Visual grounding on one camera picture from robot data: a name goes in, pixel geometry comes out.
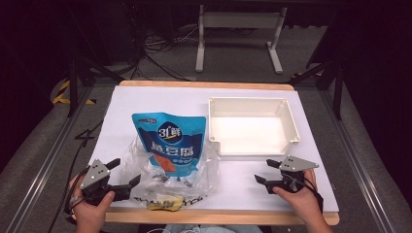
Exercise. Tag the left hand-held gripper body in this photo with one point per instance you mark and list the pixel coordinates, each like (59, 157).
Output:
(95, 174)

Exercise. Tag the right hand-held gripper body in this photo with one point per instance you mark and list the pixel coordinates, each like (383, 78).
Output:
(293, 171)

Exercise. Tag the person's right hand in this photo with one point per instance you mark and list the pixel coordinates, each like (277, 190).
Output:
(299, 202)

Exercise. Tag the person's left hand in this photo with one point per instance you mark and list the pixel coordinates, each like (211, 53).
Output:
(90, 213)

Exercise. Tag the white table cover sheet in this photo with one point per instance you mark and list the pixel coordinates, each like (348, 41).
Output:
(241, 181)

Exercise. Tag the white plastic box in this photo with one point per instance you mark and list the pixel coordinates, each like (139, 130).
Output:
(251, 134)

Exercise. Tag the yellow packet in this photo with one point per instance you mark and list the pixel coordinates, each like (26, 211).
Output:
(165, 204)

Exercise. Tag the blue snack pouch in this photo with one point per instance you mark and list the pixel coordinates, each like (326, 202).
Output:
(171, 142)

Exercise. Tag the clear plastic bag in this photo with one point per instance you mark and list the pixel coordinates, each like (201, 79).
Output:
(197, 181)

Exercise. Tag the black metal stand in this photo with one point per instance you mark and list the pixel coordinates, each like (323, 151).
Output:
(338, 93)
(74, 87)

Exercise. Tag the yellow black hazard tape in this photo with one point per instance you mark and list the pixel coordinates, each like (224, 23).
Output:
(61, 93)

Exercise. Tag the aluminium floor rail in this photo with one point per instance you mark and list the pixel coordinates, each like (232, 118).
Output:
(359, 168)
(48, 161)

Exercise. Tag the white metal table frame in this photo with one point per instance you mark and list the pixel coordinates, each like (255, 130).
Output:
(239, 19)

